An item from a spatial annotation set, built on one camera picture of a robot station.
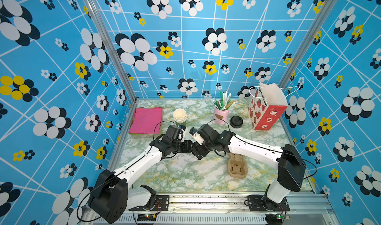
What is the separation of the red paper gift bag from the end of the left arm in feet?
1.60

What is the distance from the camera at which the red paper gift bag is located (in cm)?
86

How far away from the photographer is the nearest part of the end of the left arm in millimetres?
608
